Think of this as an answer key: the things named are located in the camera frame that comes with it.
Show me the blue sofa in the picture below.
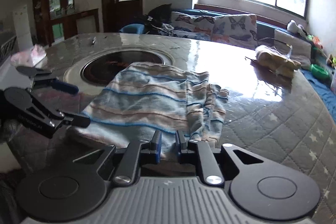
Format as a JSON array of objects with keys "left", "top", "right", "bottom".
[{"left": 120, "top": 7, "right": 335, "bottom": 116}]

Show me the long butterfly cushion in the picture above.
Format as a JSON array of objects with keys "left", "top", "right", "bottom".
[{"left": 170, "top": 11, "right": 215, "bottom": 41}]

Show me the white refrigerator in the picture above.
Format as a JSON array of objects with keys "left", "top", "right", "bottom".
[{"left": 13, "top": 5, "right": 33, "bottom": 51}]

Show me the rolled floral cloth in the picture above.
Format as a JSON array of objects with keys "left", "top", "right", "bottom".
[{"left": 255, "top": 45, "right": 301, "bottom": 79}]

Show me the grey plain pillow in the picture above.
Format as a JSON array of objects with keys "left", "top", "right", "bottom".
[{"left": 273, "top": 29, "right": 313, "bottom": 70}]

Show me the black bag on sofa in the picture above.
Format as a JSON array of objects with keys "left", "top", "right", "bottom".
[{"left": 136, "top": 3, "right": 174, "bottom": 36}]

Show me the green bowl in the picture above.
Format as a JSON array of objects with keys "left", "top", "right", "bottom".
[{"left": 310, "top": 64, "right": 330, "bottom": 81}]

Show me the white plush toy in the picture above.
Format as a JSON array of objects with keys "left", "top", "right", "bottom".
[{"left": 286, "top": 20, "right": 307, "bottom": 38}]

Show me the dark wooden cabinet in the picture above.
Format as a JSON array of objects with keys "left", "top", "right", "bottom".
[{"left": 32, "top": 0, "right": 100, "bottom": 47}]

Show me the blue striped knit garment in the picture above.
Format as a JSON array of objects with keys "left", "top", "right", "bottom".
[{"left": 70, "top": 62, "right": 229, "bottom": 160}]

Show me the round induction cooktop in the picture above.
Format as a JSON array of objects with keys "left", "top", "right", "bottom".
[{"left": 63, "top": 47, "right": 174, "bottom": 90}]

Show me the grey star quilted table cover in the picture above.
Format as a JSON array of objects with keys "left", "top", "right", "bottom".
[{"left": 10, "top": 32, "right": 336, "bottom": 224}]

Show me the large butterfly pillow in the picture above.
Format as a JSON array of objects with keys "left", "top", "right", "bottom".
[{"left": 211, "top": 14, "right": 257, "bottom": 50}]

